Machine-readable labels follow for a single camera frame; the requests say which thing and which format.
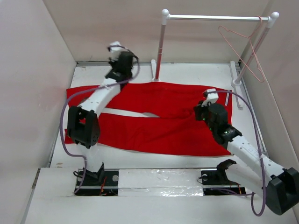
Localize white metal clothes rack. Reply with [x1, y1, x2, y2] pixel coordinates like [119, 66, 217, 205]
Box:
[150, 8, 280, 110]

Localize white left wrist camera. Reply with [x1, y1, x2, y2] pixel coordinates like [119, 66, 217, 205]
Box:
[108, 41, 124, 62]

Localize pink wire hanger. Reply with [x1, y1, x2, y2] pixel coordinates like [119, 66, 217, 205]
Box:
[218, 16, 269, 86]

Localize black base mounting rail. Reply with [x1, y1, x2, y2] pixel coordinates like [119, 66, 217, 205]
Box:
[73, 168, 246, 196]

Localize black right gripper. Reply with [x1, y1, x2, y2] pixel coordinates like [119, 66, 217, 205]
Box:
[194, 99, 216, 132]

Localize red trousers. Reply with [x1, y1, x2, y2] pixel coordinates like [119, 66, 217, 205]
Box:
[66, 82, 229, 157]

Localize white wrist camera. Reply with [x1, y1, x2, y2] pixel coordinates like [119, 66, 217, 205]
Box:
[108, 41, 124, 62]
[201, 88, 219, 107]

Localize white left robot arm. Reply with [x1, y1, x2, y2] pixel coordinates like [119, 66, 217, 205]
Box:
[66, 51, 136, 159]

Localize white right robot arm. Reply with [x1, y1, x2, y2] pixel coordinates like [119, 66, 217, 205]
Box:
[194, 100, 299, 215]

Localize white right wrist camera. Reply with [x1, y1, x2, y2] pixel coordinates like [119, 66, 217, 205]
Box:
[201, 88, 219, 107]

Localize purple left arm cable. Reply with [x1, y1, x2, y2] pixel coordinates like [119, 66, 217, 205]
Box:
[59, 45, 141, 194]

